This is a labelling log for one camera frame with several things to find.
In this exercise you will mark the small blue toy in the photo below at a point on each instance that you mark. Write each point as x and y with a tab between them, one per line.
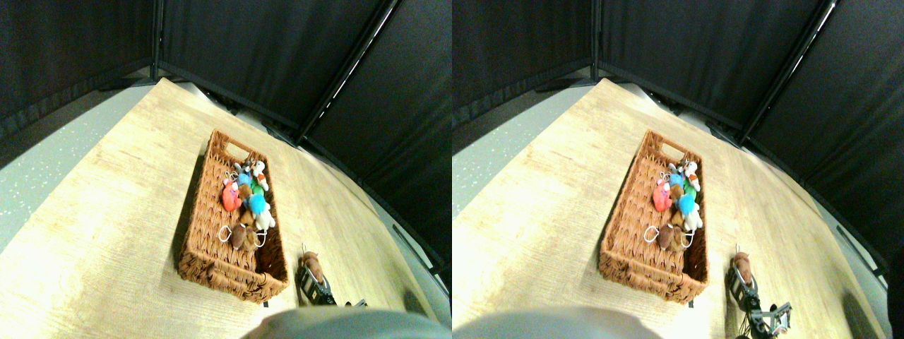
244	181
676	181

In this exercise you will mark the tan plush toy mouse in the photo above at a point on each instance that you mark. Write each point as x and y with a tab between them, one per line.
245	193
677	193

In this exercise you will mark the brown wicker basket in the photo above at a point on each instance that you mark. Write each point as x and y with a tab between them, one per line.
628	233
205	233

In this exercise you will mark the white and brown plush toy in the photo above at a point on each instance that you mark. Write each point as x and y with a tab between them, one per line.
260	174
691	174

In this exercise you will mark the black curtain stand foot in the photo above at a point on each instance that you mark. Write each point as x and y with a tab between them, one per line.
724	135
417	248
220	102
662	104
280	134
861	248

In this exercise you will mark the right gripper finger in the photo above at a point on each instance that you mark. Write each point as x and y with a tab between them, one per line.
734	284
327	286
304	284
756	287

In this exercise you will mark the green plush toy mouse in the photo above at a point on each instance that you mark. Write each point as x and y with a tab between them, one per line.
691	190
258	189

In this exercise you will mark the black curtain stand pole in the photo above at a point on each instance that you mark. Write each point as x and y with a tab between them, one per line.
596	39
787	70
349	70
157	39

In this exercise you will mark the grey plush toy mouse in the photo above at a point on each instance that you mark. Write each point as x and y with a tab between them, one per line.
241	169
674	170

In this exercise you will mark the red plush toy mouse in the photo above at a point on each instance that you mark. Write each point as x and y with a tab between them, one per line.
662	197
231	197

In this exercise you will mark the black bracket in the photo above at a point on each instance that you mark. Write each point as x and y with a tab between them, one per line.
779	316

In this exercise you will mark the blue and white plush toy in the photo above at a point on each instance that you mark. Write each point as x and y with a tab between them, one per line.
258	205
690	206

